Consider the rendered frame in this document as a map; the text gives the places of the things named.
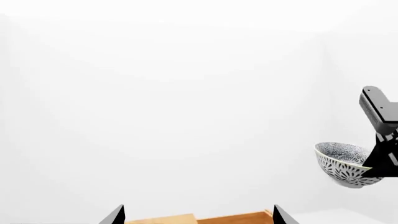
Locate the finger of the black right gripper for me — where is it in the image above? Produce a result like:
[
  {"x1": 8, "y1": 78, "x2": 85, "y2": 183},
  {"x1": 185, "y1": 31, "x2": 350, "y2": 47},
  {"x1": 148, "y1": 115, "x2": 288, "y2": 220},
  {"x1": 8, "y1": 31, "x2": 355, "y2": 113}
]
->
[
  {"x1": 361, "y1": 166, "x2": 398, "y2": 179},
  {"x1": 363, "y1": 132, "x2": 398, "y2": 169}
]

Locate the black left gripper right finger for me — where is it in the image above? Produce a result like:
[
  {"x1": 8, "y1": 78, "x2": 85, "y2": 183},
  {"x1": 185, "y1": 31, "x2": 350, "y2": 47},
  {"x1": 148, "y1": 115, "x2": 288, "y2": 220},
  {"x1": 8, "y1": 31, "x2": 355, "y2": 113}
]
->
[{"x1": 272, "y1": 203, "x2": 301, "y2": 224}]

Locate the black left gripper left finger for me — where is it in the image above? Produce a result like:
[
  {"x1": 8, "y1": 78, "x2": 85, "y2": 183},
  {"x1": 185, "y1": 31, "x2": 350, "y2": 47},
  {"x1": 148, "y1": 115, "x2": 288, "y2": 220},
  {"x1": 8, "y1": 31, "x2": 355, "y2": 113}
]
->
[{"x1": 98, "y1": 203, "x2": 126, "y2": 224}]

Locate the black white patterned bowl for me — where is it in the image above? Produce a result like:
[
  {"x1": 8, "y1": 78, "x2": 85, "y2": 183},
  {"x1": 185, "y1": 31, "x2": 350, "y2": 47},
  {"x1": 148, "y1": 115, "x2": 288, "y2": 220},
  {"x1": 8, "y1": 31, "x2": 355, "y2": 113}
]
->
[{"x1": 314, "y1": 141, "x2": 384, "y2": 190}]

